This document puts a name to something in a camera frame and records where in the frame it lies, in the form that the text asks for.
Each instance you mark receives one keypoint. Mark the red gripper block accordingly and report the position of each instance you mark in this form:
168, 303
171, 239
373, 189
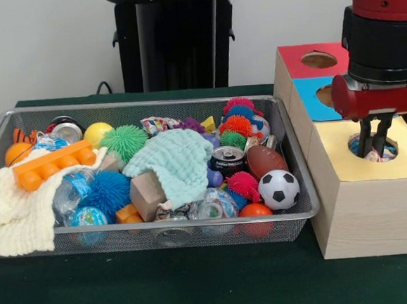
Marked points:
379, 101

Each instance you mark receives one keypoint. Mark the colourful polka-dot cloth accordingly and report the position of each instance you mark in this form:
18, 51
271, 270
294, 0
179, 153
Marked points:
387, 153

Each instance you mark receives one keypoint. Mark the wooden box with three holes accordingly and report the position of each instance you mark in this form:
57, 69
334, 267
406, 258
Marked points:
370, 216

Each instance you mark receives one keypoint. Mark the shallow mesh bin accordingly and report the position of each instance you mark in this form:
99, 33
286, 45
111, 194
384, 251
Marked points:
196, 235

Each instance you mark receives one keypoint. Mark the black and white soccer ball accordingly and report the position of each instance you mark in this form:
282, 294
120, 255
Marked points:
278, 188

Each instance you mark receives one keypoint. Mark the brown toy football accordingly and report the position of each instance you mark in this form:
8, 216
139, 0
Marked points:
266, 161

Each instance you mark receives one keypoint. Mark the mint green cloth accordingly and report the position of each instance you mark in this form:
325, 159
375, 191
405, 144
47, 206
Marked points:
176, 161

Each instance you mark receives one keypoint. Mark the green spiky ball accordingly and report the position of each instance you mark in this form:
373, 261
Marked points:
125, 140

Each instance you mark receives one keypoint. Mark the dark green tablecloth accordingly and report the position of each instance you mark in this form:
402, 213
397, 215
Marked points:
165, 292

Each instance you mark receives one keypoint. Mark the blue spiky ball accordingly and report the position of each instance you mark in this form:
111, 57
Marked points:
104, 195

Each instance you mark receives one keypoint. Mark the yellow ball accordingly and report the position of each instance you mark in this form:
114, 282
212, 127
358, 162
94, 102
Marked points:
96, 134

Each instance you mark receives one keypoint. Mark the orange toy brick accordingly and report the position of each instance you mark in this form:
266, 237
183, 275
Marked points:
49, 164

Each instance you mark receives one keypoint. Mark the small orange basketball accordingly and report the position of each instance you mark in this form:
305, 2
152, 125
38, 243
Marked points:
17, 154

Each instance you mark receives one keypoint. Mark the cream knitted cloth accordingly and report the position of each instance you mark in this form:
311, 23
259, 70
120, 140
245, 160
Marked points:
10, 209

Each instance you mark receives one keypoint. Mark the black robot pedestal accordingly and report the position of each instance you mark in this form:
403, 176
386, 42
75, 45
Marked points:
180, 37

